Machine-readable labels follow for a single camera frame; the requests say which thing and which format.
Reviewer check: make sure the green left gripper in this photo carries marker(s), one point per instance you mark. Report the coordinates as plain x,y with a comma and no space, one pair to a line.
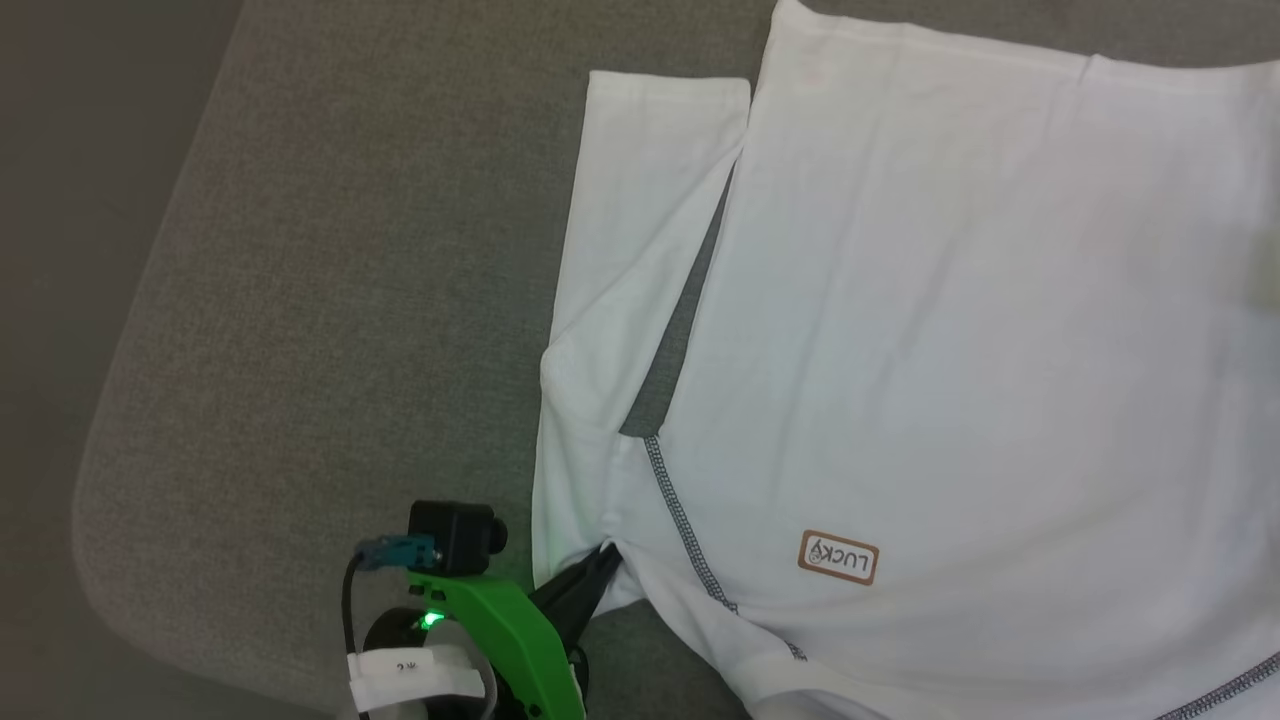
520,640

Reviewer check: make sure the white long-sleeve garment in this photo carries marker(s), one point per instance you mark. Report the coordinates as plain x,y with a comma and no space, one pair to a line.
950,350

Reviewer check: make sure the white label tag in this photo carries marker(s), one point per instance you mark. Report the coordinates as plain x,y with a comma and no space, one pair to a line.
410,675

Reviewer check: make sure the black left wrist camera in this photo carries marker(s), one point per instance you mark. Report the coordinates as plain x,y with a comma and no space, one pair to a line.
450,535

